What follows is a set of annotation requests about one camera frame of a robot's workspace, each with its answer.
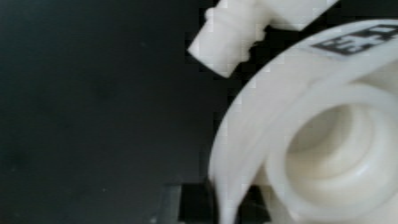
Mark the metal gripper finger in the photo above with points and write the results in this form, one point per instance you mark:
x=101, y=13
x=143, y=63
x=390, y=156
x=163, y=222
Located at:
x=189, y=206

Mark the white round stool seat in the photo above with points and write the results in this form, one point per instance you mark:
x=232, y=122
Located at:
x=308, y=138

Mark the white stool leg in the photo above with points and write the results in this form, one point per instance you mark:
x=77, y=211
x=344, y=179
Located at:
x=234, y=29

